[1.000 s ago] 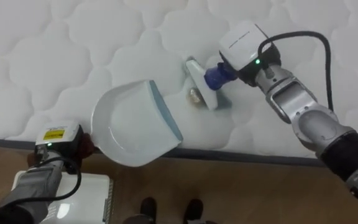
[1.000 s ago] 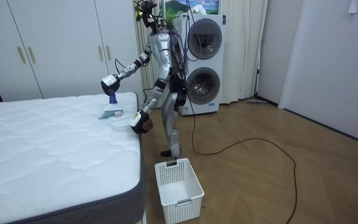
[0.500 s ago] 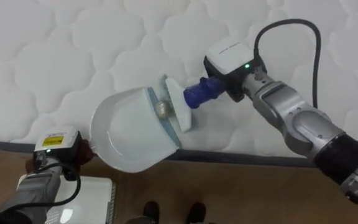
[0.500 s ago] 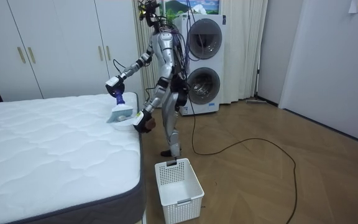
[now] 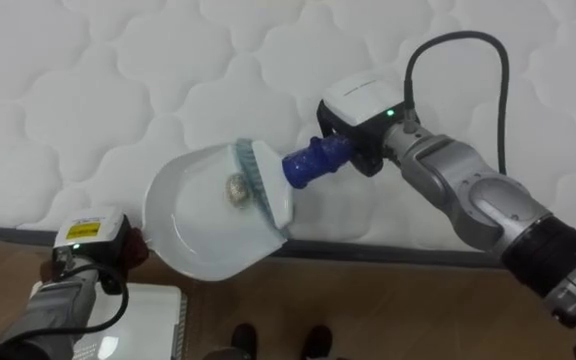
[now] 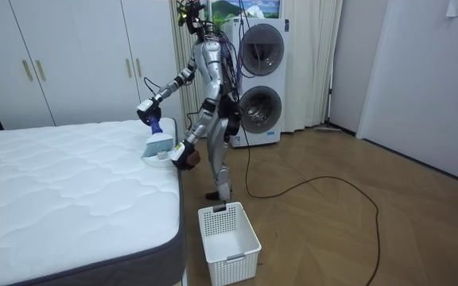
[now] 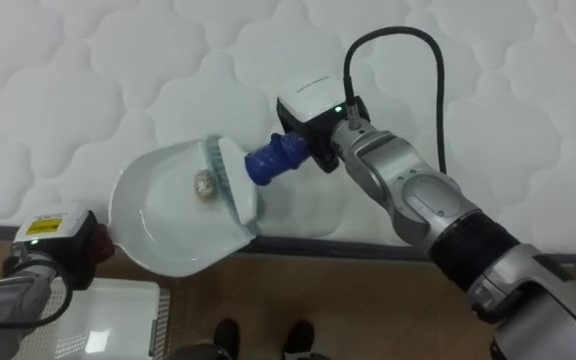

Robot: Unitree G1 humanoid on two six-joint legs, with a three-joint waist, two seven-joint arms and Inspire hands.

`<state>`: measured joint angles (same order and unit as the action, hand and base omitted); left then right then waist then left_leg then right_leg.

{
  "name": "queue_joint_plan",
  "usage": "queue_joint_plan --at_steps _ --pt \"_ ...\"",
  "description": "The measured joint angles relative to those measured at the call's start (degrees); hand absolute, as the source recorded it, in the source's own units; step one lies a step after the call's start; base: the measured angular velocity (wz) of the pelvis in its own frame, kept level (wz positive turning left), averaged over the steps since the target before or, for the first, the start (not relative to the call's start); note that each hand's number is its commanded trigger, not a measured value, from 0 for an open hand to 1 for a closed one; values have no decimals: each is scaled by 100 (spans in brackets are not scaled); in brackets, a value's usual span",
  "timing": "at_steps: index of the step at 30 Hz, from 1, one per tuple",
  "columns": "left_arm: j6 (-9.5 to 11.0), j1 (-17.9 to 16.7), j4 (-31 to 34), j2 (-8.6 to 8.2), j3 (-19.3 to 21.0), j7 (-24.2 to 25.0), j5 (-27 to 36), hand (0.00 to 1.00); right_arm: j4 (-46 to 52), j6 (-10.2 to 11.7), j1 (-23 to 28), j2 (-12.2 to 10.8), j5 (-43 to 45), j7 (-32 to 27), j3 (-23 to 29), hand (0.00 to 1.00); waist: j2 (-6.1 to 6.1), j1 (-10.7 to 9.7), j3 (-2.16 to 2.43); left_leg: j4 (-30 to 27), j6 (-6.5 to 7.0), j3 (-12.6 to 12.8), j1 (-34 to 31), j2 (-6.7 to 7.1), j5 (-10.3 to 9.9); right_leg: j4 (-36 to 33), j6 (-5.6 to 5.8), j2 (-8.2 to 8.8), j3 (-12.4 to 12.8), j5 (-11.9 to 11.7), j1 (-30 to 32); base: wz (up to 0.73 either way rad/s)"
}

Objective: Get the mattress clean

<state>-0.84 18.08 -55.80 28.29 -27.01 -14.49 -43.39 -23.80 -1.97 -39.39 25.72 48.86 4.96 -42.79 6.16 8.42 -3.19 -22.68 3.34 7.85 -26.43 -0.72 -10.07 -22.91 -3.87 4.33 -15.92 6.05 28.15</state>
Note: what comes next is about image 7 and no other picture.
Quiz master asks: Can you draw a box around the white plastic dustpan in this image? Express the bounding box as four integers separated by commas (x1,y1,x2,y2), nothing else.
90,133,264,279

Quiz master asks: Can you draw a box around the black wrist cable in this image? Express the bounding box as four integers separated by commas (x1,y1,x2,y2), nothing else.
342,25,448,175
0,257,75,334

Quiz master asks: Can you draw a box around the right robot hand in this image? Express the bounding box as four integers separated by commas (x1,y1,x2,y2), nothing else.
276,74,372,175

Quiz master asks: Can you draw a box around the white quilted mattress bed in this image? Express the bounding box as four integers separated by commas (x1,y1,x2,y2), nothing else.
0,0,576,264

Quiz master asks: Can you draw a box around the white brush with blue handle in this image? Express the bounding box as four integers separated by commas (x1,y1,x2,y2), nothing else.
202,132,314,236

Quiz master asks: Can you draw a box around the white perforated plastic basket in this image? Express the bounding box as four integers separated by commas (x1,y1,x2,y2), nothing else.
12,277,172,360

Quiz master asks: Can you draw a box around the crumpled foil ball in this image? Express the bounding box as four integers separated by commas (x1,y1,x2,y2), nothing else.
193,169,218,201

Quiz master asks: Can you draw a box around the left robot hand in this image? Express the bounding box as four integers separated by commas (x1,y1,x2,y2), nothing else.
11,206,102,291

